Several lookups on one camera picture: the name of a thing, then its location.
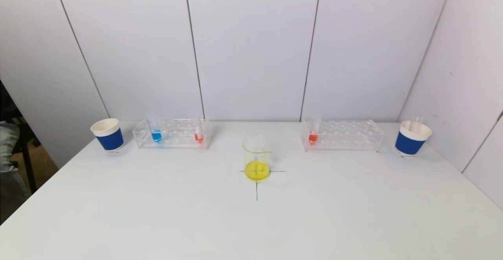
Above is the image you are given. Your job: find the red pigment test tube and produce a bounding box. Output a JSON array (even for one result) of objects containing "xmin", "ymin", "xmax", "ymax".
[
  {"xmin": 308, "ymin": 114, "xmax": 323, "ymax": 145},
  {"xmin": 193, "ymin": 118, "xmax": 204, "ymax": 144}
]

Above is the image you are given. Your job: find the clear glass beaker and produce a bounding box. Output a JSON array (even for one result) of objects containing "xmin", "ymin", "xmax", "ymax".
[{"xmin": 242, "ymin": 134, "xmax": 273, "ymax": 182}]

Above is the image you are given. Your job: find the clear acrylic test tube rack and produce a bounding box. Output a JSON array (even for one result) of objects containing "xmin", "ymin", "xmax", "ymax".
[
  {"xmin": 301, "ymin": 119, "xmax": 386, "ymax": 152},
  {"xmin": 132, "ymin": 119, "xmax": 212, "ymax": 150}
]

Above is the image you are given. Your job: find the blue pigment test tube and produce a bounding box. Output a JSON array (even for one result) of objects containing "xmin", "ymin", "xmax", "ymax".
[{"xmin": 148, "ymin": 115, "xmax": 162, "ymax": 143}]

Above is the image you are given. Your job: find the blue white paper cup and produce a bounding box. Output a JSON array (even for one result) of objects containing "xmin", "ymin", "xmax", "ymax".
[
  {"xmin": 90, "ymin": 118, "xmax": 125, "ymax": 152},
  {"xmin": 395, "ymin": 120, "xmax": 433, "ymax": 157}
]

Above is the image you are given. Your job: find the person in grey clothing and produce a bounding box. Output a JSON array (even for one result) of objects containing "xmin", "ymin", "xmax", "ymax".
[{"xmin": 0, "ymin": 119, "xmax": 31, "ymax": 213}]

